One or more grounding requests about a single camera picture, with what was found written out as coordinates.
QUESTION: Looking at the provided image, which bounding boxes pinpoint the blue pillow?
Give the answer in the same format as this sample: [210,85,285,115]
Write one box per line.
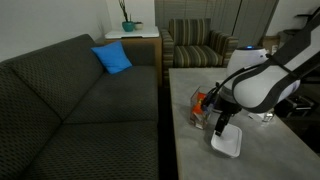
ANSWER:
[90,40,133,75]

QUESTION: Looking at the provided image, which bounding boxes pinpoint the black office chair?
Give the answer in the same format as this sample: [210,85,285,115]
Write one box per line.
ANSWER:
[279,9,319,44]

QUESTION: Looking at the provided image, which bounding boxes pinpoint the blue cable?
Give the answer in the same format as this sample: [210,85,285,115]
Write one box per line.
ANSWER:
[201,93,216,109]

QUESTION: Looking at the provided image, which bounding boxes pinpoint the teal pot with plant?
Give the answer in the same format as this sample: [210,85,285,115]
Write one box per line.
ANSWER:
[118,0,135,33]

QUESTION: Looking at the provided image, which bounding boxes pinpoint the striped armchair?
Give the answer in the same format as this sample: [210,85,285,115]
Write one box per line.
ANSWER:
[159,17,240,88]

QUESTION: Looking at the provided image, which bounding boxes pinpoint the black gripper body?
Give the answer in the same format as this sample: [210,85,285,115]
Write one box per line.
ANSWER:
[213,93,243,117]

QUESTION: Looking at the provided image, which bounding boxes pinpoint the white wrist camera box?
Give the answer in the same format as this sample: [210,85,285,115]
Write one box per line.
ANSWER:
[248,112,266,120]

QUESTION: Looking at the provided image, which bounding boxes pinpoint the wooden side cabinet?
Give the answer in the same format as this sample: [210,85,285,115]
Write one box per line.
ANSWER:
[96,34,163,88]

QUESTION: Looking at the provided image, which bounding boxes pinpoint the clear food container with snacks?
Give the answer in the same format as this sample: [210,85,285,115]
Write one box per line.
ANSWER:
[189,85,218,130]

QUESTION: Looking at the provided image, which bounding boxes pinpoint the black device box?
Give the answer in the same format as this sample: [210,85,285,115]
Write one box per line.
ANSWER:
[274,94,316,118]

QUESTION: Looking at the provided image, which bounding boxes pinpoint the grey window blinds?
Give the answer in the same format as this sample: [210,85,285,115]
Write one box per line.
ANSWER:
[154,0,279,38]

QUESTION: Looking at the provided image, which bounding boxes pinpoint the cardboard box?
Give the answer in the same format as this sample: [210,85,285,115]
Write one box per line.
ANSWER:
[261,35,279,56]

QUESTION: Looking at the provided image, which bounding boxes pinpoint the candle in silver tin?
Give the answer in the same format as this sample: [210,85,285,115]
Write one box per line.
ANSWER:
[260,111,276,123]

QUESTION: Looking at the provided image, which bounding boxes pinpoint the white rectangular lid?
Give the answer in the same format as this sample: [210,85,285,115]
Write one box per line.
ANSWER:
[210,123,243,159]

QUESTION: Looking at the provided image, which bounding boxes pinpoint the dark grey sofa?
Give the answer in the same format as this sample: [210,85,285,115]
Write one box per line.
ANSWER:
[0,33,160,180]

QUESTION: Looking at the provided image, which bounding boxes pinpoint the white board on cabinet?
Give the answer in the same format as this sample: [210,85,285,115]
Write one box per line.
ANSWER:
[104,26,160,40]

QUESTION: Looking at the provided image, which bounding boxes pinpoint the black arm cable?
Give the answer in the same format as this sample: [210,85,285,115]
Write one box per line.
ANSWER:
[204,54,291,108]

